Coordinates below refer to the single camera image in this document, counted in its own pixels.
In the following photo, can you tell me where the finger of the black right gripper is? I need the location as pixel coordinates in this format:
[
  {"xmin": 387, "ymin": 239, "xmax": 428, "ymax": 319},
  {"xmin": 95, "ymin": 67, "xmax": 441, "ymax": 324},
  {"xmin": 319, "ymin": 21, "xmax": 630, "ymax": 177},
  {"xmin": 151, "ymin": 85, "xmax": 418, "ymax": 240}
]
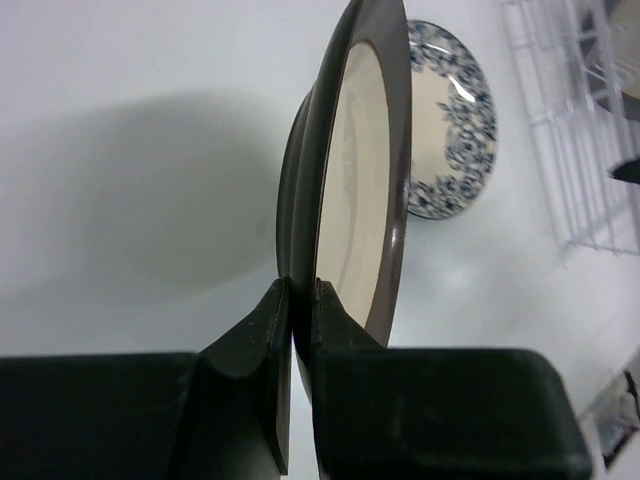
[{"xmin": 609, "ymin": 157, "xmax": 640, "ymax": 185}]

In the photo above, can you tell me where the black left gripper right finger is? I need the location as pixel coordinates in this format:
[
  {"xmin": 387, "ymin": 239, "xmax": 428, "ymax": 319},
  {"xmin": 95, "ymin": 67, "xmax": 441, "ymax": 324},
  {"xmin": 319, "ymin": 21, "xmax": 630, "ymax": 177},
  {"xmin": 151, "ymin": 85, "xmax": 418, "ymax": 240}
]
[{"xmin": 309, "ymin": 281, "xmax": 593, "ymax": 479}]

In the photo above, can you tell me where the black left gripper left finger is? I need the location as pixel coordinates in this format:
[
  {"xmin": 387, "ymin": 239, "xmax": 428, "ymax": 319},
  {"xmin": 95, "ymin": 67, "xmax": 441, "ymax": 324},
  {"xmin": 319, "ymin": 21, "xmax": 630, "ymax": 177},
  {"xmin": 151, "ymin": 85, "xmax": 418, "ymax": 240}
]
[{"xmin": 1, "ymin": 279, "xmax": 291, "ymax": 479}]

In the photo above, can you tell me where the blue floral white plate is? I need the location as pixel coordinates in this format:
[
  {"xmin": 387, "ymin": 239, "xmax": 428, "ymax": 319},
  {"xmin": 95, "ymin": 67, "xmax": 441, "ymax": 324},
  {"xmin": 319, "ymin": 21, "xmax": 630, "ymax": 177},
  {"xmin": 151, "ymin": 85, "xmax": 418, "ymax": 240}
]
[{"xmin": 407, "ymin": 20, "xmax": 498, "ymax": 220}]

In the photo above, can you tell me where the white wire dish rack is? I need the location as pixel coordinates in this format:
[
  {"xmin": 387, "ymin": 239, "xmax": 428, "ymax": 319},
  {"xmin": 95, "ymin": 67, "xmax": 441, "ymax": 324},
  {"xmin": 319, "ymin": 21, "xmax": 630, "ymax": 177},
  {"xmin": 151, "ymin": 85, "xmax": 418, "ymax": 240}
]
[{"xmin": 501, "ymin": 1, "xmax": 639, "ymax": 255}]

